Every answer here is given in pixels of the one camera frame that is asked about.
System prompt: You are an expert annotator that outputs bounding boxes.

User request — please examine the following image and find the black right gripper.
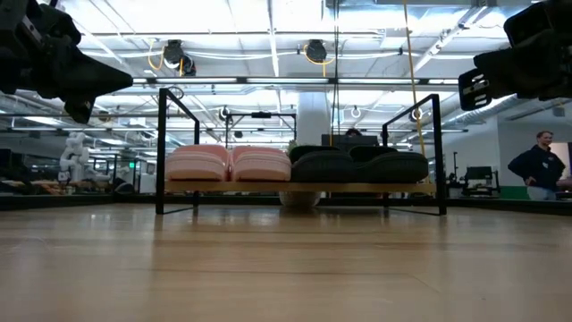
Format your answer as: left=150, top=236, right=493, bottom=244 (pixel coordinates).
left=458, top=0, right=572, bottom=112

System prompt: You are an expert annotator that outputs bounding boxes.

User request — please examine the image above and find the yellow cable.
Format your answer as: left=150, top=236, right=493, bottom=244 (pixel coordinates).
left=401, top=0, right=425, bottom=157

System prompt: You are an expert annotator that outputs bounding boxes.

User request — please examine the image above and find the black background gantry frame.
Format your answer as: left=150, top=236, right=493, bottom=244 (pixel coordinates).
left=224, top=110, right=299, bottom=145

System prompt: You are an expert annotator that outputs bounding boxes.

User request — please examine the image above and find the pink slide sandal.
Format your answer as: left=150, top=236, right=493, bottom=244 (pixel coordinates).
left=229, top=145, right=292, bottom=182
left=164, top=143, right=231, bottom=182

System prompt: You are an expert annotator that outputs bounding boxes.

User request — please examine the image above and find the wooden shelf with black frame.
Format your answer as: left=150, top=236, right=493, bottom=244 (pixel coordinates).
left=155, top=88, right=448, bottom=216

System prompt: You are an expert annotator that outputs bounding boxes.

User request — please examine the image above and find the white humanoid robot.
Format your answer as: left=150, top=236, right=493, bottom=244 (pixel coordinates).
left=57, top=131, right=90, bottom=183

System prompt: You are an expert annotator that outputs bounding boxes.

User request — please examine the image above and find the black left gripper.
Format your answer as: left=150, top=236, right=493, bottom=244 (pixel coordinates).
left=0, top=0, right=134, bottom=125

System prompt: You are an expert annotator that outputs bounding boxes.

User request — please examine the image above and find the black ceiling cable reel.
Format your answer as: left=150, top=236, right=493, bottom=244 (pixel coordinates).
left=161, top=38, right=198, bottom=77
left=303, top=38, right=330, bottom=64

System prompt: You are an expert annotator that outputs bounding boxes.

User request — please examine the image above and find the black background workstation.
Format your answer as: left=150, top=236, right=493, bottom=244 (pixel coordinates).
left=446, top=151, right=501, bottom=199

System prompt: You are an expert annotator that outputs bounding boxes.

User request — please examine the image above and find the black slide sandal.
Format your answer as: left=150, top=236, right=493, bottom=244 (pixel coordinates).
left=348, top=145, right=430, bottom=184
left=289, top=145, right=358, bottom=183

